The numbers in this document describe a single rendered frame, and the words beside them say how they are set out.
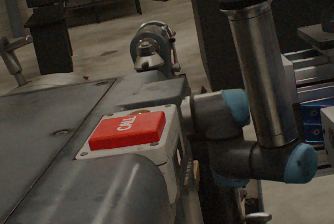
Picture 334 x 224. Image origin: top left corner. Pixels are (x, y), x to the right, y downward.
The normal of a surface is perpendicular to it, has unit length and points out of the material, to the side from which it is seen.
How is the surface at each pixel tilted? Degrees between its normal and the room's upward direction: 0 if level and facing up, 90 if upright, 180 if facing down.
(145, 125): 0
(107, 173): 0
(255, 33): 96
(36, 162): 0
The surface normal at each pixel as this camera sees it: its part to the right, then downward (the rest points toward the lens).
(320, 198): -0.18, -0.96
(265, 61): 0.11, 0.31
